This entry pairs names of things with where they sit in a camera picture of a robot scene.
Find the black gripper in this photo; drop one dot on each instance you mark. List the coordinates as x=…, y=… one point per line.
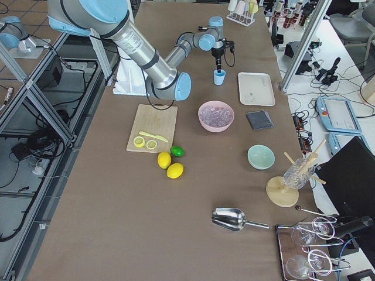
x=217, y=53

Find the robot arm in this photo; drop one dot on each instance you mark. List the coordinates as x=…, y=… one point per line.
x=15, y=35
x=111, y=20

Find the light blue plastic cup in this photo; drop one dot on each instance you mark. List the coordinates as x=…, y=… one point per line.
x=219, y=76

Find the pink bowl of ice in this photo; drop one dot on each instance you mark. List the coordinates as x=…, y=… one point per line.
x=215, y=116

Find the wooden cup rack stand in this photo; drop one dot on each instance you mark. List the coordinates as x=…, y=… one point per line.
x=278, y=192

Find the stainless steel ice scoop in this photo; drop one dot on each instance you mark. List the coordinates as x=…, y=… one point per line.
x=234, y=219

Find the beige rabbit serving tray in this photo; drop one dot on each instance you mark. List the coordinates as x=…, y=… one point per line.
x=255, y=89

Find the grey folded cloth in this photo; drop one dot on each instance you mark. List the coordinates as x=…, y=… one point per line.
x=259, y=120

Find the bamboo cutting board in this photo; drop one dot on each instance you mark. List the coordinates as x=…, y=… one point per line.
x=154, y=122

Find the yellow plastic knife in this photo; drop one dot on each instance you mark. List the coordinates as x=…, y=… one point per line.
x=158, y=137

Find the green lime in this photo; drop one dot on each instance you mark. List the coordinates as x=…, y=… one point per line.
x=177, y=151

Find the mint green bowl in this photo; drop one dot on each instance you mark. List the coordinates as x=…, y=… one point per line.
x=260, y=157

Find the lemon half at corner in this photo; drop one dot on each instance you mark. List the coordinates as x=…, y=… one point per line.
x=151, y=144

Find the whole yellow lemon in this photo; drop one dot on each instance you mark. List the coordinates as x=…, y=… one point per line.
x=164, y=160
x=175, y=170

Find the lemon half near knife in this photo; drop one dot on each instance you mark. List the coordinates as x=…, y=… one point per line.
x=139, y=142

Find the blue teach pendant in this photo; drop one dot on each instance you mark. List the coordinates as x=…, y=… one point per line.
x=337, y=140
x=337, y=115

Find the clear glass mug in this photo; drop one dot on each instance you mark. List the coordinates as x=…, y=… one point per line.
x=298, y=174

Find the black monitor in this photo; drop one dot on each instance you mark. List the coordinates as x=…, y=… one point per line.
x=349, y=177

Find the upper wine glass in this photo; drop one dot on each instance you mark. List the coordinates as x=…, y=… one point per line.
x=308, y=233

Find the black framed glass tray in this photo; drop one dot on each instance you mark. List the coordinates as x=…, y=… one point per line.
x=287, y=248

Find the lower wine glass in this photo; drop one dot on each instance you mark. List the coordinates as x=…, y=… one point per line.
x=313, y=266

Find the metal wine glass holder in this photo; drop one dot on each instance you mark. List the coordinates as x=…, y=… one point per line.
x=324, y=245

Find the white wire cup rack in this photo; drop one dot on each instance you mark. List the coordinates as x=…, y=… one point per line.
x=242, y=12

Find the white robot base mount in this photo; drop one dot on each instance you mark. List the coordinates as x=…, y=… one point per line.
x=130, y=78

